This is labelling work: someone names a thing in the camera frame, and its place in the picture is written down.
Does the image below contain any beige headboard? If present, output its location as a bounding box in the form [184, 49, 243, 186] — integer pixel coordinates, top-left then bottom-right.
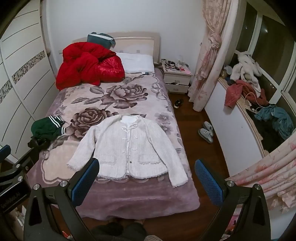
[72, 32, 160, 63]

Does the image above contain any red quilt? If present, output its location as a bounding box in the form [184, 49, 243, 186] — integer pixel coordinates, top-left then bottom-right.
[56, 42, 125, 91]

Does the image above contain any red garment on sill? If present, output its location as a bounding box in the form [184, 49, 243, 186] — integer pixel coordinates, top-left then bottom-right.
[224, 80, 269, 108]

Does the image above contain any grey slipper pair left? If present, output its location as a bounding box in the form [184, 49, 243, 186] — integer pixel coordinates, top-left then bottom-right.
[198, 128, 213, 144]

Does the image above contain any teal garment on sill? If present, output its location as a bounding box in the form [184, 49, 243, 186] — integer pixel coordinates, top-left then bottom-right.
[254, 105, 295, 140]

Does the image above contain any teal folded cloth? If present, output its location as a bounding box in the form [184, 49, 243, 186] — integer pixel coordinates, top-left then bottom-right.
[87, 32, 116, 49]

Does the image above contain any white cable on sill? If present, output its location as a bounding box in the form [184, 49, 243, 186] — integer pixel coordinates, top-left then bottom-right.
[244, 92, 265, 112]

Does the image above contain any white pillow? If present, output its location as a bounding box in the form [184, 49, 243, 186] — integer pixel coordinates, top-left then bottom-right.
[116, 52, 154, 74]

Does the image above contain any pink floral curtain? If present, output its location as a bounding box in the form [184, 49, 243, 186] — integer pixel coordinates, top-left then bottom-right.
[188, 1, 231, 112]

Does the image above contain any white fuzzy jacket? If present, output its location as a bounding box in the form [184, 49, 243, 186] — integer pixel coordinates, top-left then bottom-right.
[67, 115, 188, 187]

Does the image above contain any grey slipper pair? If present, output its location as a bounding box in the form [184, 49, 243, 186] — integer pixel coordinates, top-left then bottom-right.
[203, 121, 214, 136]
[198, 128, 213, 144]

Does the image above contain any grey slipper pair right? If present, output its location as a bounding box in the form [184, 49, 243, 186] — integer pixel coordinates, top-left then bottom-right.
[203, 121, 214, 136]

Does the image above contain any black shoe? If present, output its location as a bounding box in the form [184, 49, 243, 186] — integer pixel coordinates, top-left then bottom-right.
[174, 99, 184, 109]

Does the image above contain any white sliding wardrobe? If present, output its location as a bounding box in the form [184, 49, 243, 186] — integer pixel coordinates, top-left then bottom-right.
[1, 1, 58, 163]

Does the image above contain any green striped garment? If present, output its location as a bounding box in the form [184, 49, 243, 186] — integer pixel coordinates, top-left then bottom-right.
[28, 115, 66, 150]

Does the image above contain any pink curtain lower right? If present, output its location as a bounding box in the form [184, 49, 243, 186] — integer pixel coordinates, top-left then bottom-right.
[228, 133, 296, 213]

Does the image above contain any floral pink bed blanket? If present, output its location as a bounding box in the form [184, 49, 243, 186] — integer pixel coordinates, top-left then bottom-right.
[28, 69, 200, 220]

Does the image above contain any white clothes pile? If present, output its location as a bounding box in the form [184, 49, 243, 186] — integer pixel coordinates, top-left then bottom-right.
[230, 52, 262, 93]

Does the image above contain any white nightstand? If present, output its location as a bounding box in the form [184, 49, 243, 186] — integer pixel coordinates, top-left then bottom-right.
[162, 59, 192, 94]

